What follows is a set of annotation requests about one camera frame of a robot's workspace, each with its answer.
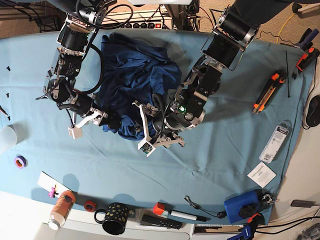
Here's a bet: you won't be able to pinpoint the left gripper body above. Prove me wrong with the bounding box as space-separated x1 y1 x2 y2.
132 99 185 148

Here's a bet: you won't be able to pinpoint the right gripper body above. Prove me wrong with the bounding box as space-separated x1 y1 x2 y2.
71 93 109 128

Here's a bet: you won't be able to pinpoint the dark blue t-shirt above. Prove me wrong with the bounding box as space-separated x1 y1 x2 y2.
97 33 182 141

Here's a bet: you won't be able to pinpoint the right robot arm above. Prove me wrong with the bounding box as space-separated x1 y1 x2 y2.
41 0 121 135

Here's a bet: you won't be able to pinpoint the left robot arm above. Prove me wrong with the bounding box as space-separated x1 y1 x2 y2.
138 0 291 153

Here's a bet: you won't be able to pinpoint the red cube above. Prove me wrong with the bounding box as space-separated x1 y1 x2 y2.
153 202 166 216

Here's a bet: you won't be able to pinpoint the translucent plastic cup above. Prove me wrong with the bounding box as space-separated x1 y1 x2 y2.
0 126 18 155

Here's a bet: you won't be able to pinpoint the purple tape roll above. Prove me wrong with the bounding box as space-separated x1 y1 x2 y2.
14 155 27 169

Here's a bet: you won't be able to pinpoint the white paper strip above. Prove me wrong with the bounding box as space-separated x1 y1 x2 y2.
37 171 70 195

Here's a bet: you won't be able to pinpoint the white black marker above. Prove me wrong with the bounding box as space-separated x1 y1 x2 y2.
168 210 210 222

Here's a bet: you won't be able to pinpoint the red tape roll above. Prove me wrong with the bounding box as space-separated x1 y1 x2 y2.
83 200 97 213

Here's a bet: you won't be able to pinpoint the black remote control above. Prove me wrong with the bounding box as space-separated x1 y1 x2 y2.
141 214 183 230

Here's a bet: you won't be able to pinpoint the teal table cloth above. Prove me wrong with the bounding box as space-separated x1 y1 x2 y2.
0 32 315 212

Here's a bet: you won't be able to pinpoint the pink small clip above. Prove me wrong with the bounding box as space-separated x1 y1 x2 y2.
48 185 60 198

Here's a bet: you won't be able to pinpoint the orange plastic bottle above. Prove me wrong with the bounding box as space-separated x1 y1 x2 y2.
48 190 76 231

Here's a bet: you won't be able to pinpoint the black mug yellow dots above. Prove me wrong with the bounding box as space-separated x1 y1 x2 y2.
94 202 129 236

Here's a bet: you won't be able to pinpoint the blue box with knob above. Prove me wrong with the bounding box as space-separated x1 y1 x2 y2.
223 190 262 224

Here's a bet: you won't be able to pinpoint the white paper card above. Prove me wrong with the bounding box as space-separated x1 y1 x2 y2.
247 161 277 188

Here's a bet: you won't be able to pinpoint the clear blister pack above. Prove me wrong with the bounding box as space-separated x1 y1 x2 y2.
259 120 291 164

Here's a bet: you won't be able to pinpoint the black orange utility knife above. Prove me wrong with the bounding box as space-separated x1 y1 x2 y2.
252 70 287 114

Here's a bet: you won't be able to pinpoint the blue orange bottom clamp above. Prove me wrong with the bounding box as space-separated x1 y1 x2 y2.
227 213 265 240

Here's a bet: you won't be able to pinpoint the black zip tie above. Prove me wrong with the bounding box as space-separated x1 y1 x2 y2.
285 50 291 98

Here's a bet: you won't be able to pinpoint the black computer mouse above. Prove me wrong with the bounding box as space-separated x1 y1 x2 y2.
306 95 320 127

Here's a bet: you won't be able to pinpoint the black adapter block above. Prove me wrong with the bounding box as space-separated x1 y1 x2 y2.
290 199 314 208

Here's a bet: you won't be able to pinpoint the blue spring clamp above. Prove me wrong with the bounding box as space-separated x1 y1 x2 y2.
294 28 320 49

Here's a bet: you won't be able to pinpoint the orange black bar clamp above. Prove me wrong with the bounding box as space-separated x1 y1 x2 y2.
296 47 320 73

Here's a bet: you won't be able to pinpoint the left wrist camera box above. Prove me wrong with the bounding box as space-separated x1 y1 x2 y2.
137 140 156 157

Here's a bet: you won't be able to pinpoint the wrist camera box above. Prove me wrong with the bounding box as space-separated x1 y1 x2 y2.
68 126 83 140
137 140 156 157

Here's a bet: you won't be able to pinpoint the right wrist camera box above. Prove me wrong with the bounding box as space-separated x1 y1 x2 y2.
68 126 83 140

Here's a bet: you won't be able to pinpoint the carabiner with black lanyard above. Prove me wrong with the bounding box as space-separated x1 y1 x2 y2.
183 195 227 219

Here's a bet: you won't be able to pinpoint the silver key ring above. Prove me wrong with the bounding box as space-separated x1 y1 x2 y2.
261 193 280 206

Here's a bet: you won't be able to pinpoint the yellow cable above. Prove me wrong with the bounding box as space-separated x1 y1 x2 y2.
276 0 311 45

